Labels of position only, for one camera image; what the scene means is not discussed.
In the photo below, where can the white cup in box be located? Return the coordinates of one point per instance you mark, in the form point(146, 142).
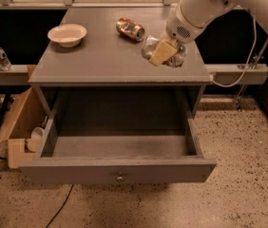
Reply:
point(36, 139)

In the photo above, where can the white paper bowl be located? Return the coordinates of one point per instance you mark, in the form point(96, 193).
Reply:
point(67, 35)

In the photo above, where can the open grey top drawer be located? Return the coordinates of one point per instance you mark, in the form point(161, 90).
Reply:
point(93, 135)

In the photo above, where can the clear plastic water bottle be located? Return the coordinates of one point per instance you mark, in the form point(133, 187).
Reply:
point(4, 60)

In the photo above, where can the grey wooden cabinet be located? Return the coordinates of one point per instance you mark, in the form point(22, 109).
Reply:
point(106, 58)

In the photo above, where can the black table leg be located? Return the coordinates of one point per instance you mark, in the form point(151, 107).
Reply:
point(4, 107)

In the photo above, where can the crushed orange soda can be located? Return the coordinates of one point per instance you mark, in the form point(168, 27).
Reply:
point(130, 29)

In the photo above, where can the round metal drawer knob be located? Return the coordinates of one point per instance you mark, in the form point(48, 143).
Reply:
point(120, 177)

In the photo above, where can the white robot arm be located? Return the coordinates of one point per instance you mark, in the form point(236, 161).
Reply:
point(212, 9)

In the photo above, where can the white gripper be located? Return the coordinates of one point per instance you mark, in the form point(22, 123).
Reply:
point(179, 29)

